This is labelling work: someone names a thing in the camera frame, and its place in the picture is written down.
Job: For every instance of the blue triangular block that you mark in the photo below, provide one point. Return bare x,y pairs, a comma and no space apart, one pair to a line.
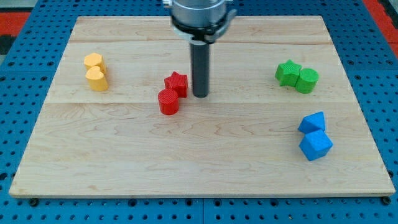
313,122

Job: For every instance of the green star block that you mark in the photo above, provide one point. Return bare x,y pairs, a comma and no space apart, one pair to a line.
288,73

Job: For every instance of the green cylinder block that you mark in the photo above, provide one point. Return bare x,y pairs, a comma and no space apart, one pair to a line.
307,80

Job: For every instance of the blue cube block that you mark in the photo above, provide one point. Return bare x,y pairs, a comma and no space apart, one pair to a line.
315,145

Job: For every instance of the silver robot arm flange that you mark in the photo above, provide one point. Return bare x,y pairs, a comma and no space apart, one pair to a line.
200,22

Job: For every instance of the yellow heart block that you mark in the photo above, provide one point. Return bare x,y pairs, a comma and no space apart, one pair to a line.
96,79

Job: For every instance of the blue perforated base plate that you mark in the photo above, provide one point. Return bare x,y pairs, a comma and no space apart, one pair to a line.
30,64

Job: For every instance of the red cylinder block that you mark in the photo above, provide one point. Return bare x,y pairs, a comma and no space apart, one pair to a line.
168,101

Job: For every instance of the light wooden board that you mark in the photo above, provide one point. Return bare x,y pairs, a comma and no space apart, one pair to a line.
241,141

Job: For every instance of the yellow hexagon block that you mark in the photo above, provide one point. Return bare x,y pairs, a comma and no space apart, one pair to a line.
95,59

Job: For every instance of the red star block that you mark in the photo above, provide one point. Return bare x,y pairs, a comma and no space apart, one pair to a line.
177,82

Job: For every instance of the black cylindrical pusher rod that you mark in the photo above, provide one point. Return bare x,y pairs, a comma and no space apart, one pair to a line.
200,69

